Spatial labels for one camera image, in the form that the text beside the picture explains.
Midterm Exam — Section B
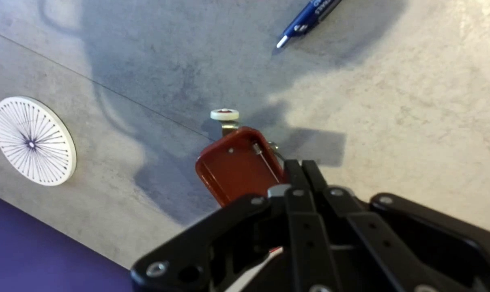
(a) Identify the white round disc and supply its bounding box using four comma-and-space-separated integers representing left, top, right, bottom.
0, 96, 78, 188

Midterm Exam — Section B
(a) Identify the blue pen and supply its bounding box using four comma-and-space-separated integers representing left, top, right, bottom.
275, 0, 345, 52

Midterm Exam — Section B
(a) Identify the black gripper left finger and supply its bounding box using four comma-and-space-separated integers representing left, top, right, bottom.
130, 159, 319, 292

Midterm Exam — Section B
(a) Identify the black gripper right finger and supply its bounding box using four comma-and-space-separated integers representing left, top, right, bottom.
301, 159, 490, 292

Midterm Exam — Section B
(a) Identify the red toy cart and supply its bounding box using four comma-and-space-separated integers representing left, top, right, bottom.
194, 107, 289, 209

